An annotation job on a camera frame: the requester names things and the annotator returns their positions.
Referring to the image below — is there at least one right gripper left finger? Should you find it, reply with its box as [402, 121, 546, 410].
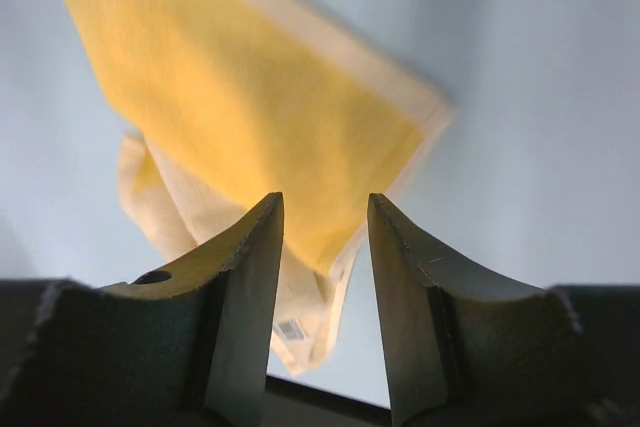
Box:
[1, 193, 284, 426]

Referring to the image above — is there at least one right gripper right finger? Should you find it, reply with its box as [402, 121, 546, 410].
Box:
[367, 194, 639, 426]

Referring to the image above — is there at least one yellow cream towel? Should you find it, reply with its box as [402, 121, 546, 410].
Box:
[65, 0, 452, 374]

